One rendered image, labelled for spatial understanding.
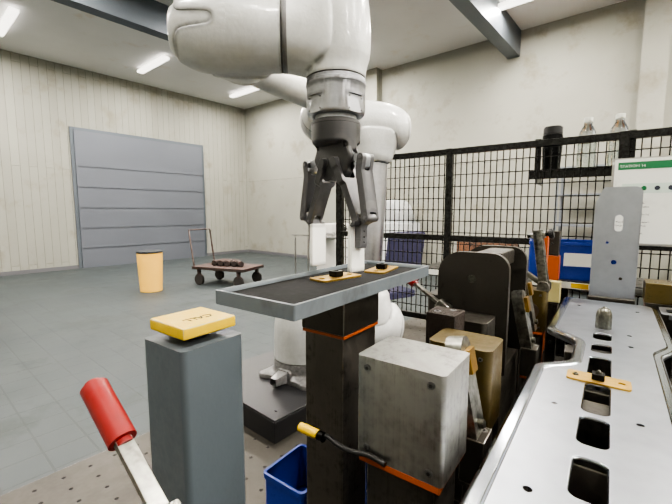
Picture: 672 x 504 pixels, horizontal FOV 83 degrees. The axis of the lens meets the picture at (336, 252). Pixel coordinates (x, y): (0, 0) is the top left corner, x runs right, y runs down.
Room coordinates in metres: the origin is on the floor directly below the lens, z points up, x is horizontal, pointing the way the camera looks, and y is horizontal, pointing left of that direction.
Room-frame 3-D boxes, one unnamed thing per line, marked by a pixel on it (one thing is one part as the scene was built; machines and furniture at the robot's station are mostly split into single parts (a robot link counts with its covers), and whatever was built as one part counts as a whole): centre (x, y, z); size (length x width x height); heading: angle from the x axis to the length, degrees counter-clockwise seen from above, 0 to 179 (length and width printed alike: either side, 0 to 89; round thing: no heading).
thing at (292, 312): (0.59, -0.01, 1.16); 0.37 x 0.14 x 0.02; 144
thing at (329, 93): (0.60, 0.00, 1.43); 0.09 x 0.09 x 0.06
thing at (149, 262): (5.97, 2.96, 0.32); 0.39 x 0.39 x 0.64
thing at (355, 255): (0.56, -0.03, 1.21); 0.03 x 0.01 x 0.07; 133
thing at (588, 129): (1.53, -0.99, 1.53); 0.07 x 0.07 x 0.20
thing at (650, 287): (1.09, -0.96, 0.88); 0.08 x 0.08 x 0.36; 54
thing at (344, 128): (0.60, 0.00, 1.36); 0.08 x 0.07 x 0.09; 43
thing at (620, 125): (1.47, -1.07, 1.53); 0.07 x 0.07 x 0.20
